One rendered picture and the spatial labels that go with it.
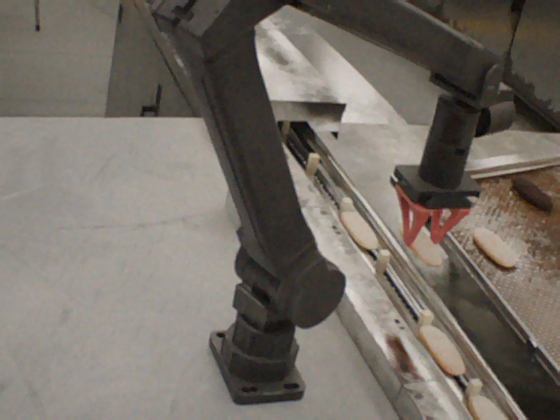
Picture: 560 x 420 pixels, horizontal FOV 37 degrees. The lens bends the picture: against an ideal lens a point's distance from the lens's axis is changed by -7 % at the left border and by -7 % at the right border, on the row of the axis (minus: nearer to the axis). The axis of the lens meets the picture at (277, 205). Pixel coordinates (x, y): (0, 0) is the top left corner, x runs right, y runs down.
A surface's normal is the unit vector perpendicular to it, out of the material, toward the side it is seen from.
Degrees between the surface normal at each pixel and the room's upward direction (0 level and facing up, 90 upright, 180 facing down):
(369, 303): 0
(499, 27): 91
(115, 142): 0
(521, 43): 90
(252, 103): 89
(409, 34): 93
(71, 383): 0
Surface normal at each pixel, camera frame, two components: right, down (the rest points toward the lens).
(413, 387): 0.18, -0.86
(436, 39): 0.66, 0.43
